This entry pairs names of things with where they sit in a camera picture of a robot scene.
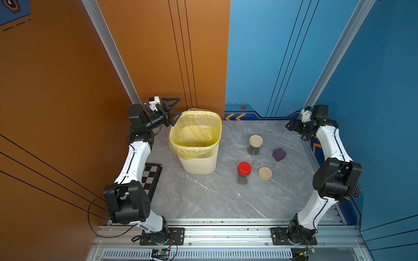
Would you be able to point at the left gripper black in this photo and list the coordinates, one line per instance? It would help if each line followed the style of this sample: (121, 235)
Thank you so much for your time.
(165, 117)

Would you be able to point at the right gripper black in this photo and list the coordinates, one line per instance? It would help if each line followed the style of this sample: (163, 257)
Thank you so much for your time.
(297, 126)

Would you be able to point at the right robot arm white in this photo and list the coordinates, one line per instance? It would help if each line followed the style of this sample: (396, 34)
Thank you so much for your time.
(333, 181)

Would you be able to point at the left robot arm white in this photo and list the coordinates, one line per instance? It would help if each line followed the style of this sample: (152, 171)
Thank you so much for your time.
(127, 201)

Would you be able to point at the purple embossed toy cube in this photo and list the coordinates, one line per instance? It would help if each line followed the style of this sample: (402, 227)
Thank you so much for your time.
(279, 154)

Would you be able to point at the cream waste basket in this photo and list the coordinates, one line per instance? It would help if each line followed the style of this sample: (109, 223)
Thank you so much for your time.
(200, 166)

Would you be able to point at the black white checkerboard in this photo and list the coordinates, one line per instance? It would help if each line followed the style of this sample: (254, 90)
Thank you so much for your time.
(150, 178)

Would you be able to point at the glass jar red lid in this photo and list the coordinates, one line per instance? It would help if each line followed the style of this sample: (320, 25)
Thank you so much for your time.
(243, 170)

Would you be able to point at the green circuit board right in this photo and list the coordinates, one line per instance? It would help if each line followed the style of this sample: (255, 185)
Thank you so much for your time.
(308, 252)

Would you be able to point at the green circuit board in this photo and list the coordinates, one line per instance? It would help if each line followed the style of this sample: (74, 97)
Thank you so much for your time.
(160, 254)
(308, 252)

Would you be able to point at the green circuit board left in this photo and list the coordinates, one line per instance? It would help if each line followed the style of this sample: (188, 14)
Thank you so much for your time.
(160, 254)

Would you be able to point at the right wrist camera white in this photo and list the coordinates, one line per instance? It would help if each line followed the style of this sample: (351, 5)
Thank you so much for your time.
(305, 115)

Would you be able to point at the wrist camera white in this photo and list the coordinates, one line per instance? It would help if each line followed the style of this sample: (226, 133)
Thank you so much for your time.
(152, 103)
(305, 115)

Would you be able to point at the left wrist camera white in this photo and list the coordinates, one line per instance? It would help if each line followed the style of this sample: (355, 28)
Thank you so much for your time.
(152, 103)

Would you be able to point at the aluminium corner post right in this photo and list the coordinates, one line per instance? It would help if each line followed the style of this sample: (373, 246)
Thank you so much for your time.
(354, 23)

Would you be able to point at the aluminium corner post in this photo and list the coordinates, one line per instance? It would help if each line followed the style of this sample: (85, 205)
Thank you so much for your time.
(100, 24)
(354, 23)

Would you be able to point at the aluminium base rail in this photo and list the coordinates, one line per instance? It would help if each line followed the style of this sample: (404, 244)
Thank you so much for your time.
(231, 239)

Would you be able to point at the aluminium corner post left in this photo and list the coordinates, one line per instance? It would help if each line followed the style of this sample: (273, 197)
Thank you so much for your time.
(100, 24)

